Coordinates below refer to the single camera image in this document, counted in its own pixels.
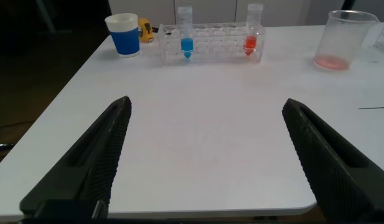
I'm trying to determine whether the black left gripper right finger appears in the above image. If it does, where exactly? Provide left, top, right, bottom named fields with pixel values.
left=281, top=98, right=384, bottom=224

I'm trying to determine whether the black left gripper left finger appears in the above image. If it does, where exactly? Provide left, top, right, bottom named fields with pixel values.
left=19, top=95, right=133, bottom=220

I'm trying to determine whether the clear beaker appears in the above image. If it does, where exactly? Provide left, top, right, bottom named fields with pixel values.
left=312, top=9, right=381, bottom=72

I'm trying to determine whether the test tube with red liquid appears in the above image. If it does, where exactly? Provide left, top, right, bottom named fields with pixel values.
left=243, top=2, right=264, bottom=57

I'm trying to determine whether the test tube with blue liquid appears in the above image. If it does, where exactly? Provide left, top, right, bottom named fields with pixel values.
left=177, top=5, right=194, bottom=60

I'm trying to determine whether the blue and white paper cup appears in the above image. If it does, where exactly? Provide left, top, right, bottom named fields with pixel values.
left=105, top=12, right=141, bottom=58

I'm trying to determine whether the yellow tape measure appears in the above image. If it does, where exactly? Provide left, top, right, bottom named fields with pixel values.
left=138, top=17, right=163, bottom=44

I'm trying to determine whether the white folding partition screen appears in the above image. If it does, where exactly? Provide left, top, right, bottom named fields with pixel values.
left=108, top=0, right=345, bottom=27

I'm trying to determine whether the black floor cable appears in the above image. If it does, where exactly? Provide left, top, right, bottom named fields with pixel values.
left=0, top=120, right=35, bottom=130

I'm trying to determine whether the metal chair frame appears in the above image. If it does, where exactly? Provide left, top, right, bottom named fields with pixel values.
left=0, top=142, right=16, bottom=153

